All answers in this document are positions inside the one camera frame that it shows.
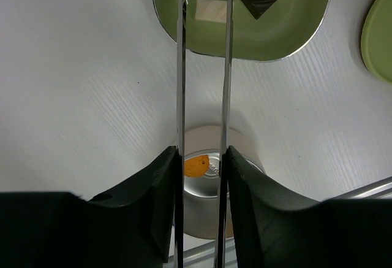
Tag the metal serving tongs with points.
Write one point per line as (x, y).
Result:
(219, 250)

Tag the white square candy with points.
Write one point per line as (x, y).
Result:
(211, 10)

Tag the green square dish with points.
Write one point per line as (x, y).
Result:
(285, 28)

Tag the round steel lunch box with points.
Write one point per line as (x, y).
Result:
(200, 194)

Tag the green round lid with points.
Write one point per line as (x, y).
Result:
(375, 42)

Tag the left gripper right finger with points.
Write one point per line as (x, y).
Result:
(274, 226)

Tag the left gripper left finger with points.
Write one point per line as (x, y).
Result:
(128, 225)

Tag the orange round cookie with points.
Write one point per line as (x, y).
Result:
(197, 166)

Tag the aluminium mounting rail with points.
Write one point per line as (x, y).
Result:
(203, 255)

